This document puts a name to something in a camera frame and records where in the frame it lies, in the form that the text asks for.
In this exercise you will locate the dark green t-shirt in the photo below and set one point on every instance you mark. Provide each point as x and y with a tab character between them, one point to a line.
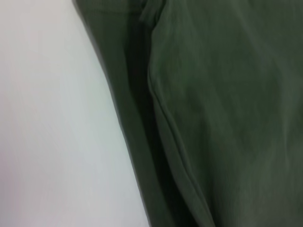
213	113

